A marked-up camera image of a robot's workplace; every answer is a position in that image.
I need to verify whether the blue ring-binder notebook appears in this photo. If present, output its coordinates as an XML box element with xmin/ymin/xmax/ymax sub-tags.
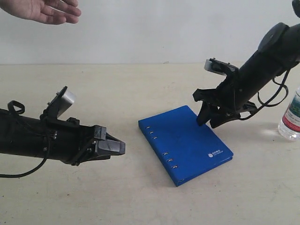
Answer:
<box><xmin>138</xmin><ymin>105</ymin><xmax>233</xmax><ymax>187</ymax></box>

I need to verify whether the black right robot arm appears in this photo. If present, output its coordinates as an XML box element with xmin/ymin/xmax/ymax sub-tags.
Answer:
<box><xmin>193</xmin><ymin>22</ymin><xmax>300</xmax><ymax>128</ymax></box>

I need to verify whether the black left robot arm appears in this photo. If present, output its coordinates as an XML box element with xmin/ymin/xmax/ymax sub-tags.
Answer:
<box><xmin>0</xmin><ymin>109</ymin><xmax>126</xmax><ymax>166</ymax></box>

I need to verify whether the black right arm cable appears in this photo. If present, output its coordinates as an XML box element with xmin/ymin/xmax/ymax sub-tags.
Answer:
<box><xmin>243</xmin><ymin>69</ymin><xmax>289</xmax><ymax>121</ymax></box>

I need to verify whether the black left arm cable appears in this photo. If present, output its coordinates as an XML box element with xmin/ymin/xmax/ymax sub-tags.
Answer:
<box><xmin>0</xmin><ymin>131</ymin><xmax>51</xmax><ymax>178</ymax></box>

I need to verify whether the open human hand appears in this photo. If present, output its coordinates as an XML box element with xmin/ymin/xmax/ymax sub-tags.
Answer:
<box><xmin>0</xmin><ymin>0</ymin><xmax>82</xmax><ymax>25</ymax></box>

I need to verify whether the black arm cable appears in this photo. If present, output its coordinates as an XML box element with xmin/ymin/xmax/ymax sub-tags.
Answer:
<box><xmin>0</xmin><ymin>131</ymin><xmax>51</xmax><ymax>178</ymax></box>
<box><xmin>243</xmin><ymin>69</ymin><xmax>289</xmax><ymax>121</ymax></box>

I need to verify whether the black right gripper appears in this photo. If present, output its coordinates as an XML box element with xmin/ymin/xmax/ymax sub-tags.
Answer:
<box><xmin>193</xmin><ymin>70</ymin><xmax>258</xmax><ymax>128</ymax></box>

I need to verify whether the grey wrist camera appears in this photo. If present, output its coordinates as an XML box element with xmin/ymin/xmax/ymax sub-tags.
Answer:
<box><xmin>204</xmin><ymin>58</ymin><xmax>239</xmax><ymax>76</ymax></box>
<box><xmin>45</xmin><ymin>86</ymin><xmax>76</xmax><ymax>118</ymax></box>

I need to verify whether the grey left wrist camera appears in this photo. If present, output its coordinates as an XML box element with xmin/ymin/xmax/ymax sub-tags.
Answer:
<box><xmin>45</xmin><ymin>86</ymin><xmax>76</xmax><ymax>118</ymax></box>

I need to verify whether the clear plastic water bottle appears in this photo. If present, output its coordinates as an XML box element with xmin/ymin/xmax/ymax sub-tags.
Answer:
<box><xmin>277</xmin><ymin>87</ymin><xmax>300</xmax><ymax>141</ymax></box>

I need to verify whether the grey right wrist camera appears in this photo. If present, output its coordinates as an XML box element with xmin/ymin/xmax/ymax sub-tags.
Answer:
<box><xmin>204</xmin><ymin>58</ymin><xmax>239</xmax><ymax>76</ymax></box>

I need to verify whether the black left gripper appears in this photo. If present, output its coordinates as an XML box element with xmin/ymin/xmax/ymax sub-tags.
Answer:
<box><xmin>46</xmin><ymin>118</ymin><xmax>126</xmax><ymax>166</ymax></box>

